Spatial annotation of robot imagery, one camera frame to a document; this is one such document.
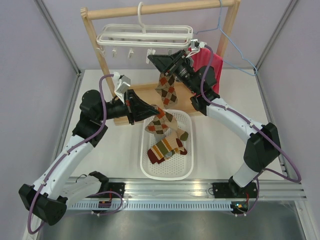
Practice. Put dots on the white perforated plastic basket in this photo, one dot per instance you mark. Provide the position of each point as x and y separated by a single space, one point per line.
177 167

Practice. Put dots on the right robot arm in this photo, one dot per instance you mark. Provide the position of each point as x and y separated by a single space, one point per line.
262 140

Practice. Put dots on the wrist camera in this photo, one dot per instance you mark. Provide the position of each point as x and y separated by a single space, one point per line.
122 84
195 47

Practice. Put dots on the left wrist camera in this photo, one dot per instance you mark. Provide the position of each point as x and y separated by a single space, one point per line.
122 84

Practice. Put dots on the aluminium frame post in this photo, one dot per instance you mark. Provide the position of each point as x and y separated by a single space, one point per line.
57 35
276 33

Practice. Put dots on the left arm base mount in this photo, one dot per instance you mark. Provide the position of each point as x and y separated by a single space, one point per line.
110 188

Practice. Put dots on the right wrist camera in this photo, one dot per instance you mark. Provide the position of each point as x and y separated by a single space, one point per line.
195 47

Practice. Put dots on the beige striped sock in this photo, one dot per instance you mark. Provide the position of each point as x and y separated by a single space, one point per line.
180 149
157 152

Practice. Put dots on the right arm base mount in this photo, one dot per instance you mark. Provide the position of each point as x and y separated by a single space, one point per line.
243 199

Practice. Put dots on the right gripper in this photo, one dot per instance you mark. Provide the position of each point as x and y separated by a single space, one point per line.
165 62

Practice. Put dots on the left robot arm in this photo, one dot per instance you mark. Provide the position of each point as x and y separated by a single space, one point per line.
48 198

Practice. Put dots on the grey sock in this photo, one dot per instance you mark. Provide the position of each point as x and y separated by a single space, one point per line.
169 155

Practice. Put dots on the white slotted cable duct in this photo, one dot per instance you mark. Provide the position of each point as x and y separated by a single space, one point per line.
139 205

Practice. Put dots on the left aluminium frame post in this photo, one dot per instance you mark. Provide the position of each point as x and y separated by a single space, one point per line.
57 35

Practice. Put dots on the right aluminium frame post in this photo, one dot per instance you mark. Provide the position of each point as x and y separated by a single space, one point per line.
276 33

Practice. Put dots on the wooden clothes rack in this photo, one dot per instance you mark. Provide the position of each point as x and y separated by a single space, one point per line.
147 91

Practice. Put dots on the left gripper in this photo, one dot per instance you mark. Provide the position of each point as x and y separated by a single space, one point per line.
137 109

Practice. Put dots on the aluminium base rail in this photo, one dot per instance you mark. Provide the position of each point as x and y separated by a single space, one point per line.
200 190

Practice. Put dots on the white clip sock hanger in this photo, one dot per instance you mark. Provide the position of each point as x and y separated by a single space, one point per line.
142 35

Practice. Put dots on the argyle sock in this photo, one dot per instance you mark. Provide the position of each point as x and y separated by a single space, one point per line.
161 122
166 90

